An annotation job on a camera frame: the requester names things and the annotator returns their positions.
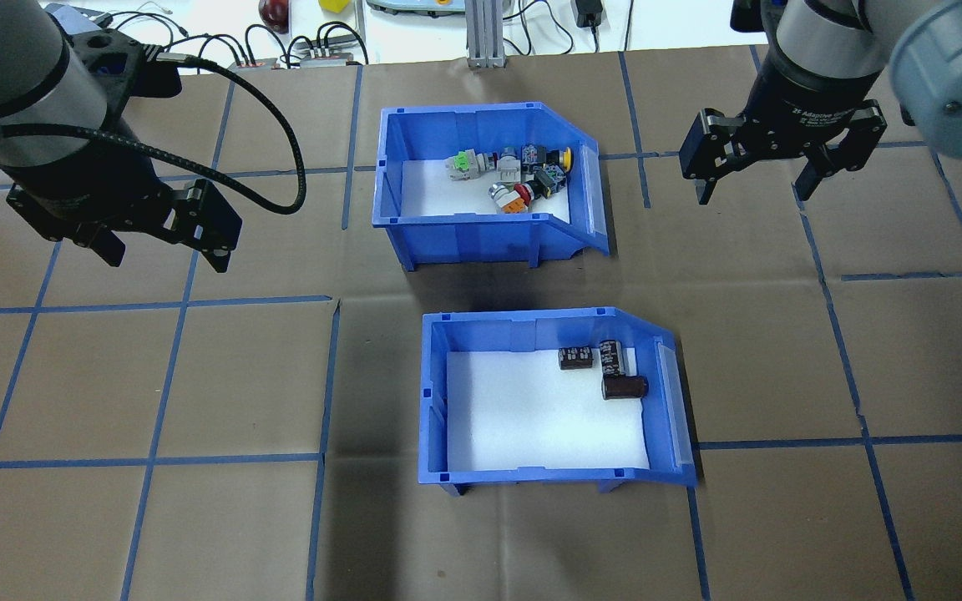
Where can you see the yellow push button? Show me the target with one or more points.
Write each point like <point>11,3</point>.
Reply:
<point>552,157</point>

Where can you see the dark red ball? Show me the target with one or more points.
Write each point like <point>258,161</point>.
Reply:
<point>274,12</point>

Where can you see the grey box device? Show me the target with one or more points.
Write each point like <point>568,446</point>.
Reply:
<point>72,12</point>

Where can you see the silver button orange block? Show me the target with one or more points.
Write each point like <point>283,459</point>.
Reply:
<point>508,200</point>

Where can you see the yellow block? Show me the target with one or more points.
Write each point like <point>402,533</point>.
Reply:
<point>333,5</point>

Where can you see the blue bin holding push buttons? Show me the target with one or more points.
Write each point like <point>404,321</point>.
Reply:
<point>473,238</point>

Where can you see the grey teal device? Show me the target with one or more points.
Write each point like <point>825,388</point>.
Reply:
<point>414,7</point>

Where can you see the small black labelled capacitor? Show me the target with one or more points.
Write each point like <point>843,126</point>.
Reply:
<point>575,358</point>

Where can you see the red mushroom button silver block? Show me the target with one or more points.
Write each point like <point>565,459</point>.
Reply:
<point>546,182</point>

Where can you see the green lens button grey block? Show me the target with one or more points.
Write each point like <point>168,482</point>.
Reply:
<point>509,163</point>

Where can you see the black power adapter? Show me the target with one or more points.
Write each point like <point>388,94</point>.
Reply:
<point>588,12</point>

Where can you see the tall black capacitor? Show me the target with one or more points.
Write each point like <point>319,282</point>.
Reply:
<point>611,357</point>

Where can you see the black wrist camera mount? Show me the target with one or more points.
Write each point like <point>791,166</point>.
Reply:
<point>756,15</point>
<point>105,60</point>

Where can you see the green white contact block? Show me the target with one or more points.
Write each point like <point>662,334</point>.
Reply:
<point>463,164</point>

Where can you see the dark brown capacitor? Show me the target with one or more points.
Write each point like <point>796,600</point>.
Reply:
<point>625,388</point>

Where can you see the blue bin holding capacitors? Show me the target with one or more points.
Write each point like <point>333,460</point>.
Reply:
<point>531,477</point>

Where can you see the aluminium profile post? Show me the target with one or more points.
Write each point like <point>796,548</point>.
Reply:
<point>485,37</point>

